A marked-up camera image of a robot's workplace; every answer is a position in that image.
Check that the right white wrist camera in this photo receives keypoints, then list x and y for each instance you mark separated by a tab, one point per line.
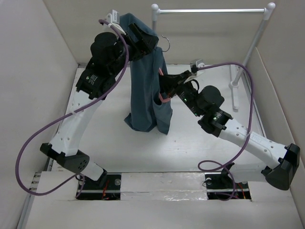
195	65

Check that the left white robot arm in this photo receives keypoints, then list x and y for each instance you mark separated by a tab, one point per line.
64	147

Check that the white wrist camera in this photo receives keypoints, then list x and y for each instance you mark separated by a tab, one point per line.
113	18
195	65

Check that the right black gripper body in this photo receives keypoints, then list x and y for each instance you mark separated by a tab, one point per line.
188	94

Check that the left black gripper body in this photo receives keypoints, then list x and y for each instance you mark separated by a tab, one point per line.
116	66

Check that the white clothes rack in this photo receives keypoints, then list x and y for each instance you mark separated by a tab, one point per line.
212	30

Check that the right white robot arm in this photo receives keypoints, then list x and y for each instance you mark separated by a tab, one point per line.
279	163

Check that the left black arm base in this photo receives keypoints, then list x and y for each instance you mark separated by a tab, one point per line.
108	189

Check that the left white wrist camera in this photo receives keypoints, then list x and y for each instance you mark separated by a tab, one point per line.
113	18

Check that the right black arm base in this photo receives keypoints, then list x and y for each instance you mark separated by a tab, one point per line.
219	185

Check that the blue t shirt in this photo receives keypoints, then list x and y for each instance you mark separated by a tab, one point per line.
147	110

